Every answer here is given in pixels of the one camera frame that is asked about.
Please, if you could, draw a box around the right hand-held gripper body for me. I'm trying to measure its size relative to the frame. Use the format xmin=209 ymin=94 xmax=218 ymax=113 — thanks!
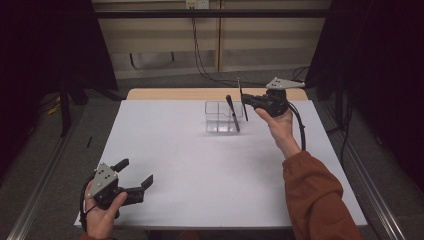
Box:
xmin=254 ymin=76 xmax=306 ymax=119

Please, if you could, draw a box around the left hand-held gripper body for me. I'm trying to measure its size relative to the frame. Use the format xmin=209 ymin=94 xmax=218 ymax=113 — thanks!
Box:
xmin=86 ymin=161 xmax=145 ymax=220

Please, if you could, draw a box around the thin black makeup brush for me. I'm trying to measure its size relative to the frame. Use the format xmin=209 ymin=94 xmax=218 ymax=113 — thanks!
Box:
xmin=237 ymin=77 xmax=250 ymax=122

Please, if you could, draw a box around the large fluffy makeup brush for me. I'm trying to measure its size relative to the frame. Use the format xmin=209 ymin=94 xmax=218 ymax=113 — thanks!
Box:
xmin=225 ymin=94 xmax=241 ymax=132

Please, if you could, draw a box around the clear plastic organizer box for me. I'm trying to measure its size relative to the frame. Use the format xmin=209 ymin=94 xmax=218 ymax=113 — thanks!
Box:
xmin=204 ymin=100 xmax=244 ymax=135

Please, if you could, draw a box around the person's left hand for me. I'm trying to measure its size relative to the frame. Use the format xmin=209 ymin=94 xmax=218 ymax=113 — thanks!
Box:
xmin=84 ymin=181 xmax=129 ymax=240

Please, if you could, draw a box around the person's right hand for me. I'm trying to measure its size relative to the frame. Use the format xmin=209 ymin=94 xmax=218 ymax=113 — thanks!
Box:
xmin=254 ymin=107 xmax=303 ymax=160

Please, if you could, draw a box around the white table cover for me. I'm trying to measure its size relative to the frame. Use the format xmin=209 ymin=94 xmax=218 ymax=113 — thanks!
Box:
xmin=74 ymin=99 xmax=368 ymax=231

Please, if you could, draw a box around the wooden table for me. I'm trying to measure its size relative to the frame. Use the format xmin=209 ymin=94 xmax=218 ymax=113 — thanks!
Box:
xmin=126 ymin=87 xmax=309 ymax=102

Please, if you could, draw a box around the black metal stand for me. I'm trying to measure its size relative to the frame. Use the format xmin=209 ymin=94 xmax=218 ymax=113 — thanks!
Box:
xmin=59 ymin=77 xmax=73 ymax=138

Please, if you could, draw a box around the black horizontal crossbar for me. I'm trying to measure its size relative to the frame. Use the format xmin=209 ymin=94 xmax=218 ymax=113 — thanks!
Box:
xmin=94 ymin=8 xmax=330 ymax=19

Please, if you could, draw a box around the black curtain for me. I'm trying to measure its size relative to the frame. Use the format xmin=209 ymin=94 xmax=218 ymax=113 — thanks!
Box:
xmin=0 ymin=0 xmax=118 ymax=178
xmin=304 ymin=0 xmax=424 ymax=193

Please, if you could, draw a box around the left hand-held gripper cable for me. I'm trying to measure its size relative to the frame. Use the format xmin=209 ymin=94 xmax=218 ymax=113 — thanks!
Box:
xmin=78 ymin=179 xmax=95 ymax=232

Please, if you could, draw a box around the hand-held gripper cable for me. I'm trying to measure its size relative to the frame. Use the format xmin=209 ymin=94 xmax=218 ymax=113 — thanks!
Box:
xmin=78 ymin=179 xmax=95 ymax=232
xmin=287 ymin=101 xmax=307 ymax=152

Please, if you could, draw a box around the right hand-held gripper cable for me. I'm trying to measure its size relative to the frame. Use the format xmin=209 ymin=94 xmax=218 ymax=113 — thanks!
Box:
xmin=287 ymin=101 xmax=307 ymax=152

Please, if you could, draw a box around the black hanging wall cable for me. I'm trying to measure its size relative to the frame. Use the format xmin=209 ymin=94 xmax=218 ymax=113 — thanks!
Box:
xmin=190 ymin=5 xmax=310 ymax=88

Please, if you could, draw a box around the aluminium floor rail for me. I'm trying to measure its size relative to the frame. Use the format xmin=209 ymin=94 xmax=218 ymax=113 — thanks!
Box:
xmin=6 ymin=106 xmax=86 ymax=240
xmin=313 ymin=99 xmax=407 ymax=240

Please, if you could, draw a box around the black floor cable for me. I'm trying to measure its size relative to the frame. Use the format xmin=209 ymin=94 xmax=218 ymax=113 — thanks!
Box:
xmin=326 ymin=98 xmax=355 ymax=163

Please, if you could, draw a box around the white wall outlet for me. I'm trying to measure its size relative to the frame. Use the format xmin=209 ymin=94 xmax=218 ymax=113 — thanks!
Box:
xmin=185 ymin=0 xmax=211 ymax=10

